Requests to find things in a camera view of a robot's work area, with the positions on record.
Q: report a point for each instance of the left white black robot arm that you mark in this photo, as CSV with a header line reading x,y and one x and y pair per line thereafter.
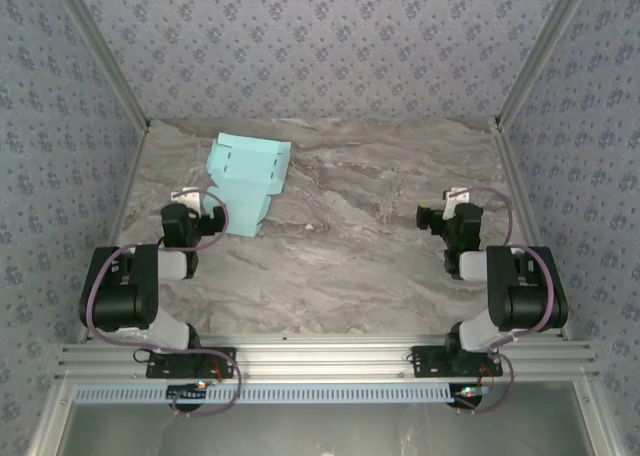
x,y
172,328

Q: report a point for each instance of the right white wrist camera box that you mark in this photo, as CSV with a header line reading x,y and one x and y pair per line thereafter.
x,y
455,203

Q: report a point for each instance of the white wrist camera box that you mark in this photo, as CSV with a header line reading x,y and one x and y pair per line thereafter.
x,y
455,203
189,197

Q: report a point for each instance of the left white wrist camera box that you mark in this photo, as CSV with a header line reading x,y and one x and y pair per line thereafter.
x,y
189,197

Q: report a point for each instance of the small black controller board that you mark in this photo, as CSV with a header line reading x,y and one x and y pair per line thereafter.
x,y
186,393
470,395

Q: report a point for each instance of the aluminium corner post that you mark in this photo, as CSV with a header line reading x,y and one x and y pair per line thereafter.
x,y
540,51
104,51

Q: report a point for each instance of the grey metal sheet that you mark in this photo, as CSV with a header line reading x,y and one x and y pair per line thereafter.
x,y
325,431

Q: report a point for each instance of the aluminium mounting rail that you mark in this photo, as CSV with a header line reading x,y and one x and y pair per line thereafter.
x,y
325,358

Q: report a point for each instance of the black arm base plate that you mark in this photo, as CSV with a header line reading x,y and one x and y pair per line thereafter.
x,y
425,363
225,363

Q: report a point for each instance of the aluminium lower frame bar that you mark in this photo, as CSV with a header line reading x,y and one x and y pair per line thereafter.
x,y
50,421
597,421

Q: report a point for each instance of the aluminium side rail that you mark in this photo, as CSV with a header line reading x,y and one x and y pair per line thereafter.
x,y
515,176
118,226

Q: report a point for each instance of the light teal paper box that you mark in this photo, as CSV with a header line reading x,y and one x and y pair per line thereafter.
x,y
250,166

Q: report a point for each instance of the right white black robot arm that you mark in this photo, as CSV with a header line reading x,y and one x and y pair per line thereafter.
x,y
475,333

